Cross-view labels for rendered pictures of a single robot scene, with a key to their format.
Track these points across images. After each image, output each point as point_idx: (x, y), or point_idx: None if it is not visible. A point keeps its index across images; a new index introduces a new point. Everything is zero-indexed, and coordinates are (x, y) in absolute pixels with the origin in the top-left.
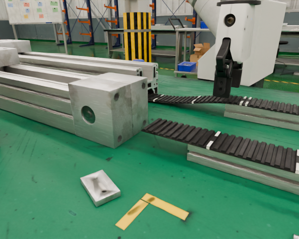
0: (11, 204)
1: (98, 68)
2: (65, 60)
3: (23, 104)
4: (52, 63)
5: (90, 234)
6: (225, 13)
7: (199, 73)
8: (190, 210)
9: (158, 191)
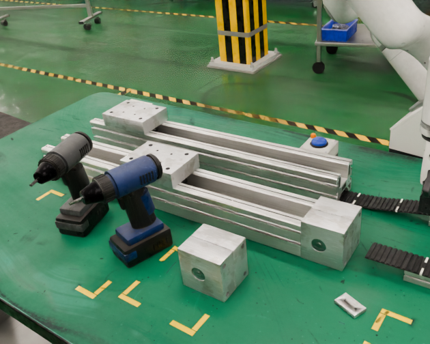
0: (299, 319)
1: (289, 170)
2: (243, 155)
3: (239, 226)
4: (224, 156)
5: (360, 334)
6: None
7: (391, 143)
8: (413, 318)
9: (390, 306)
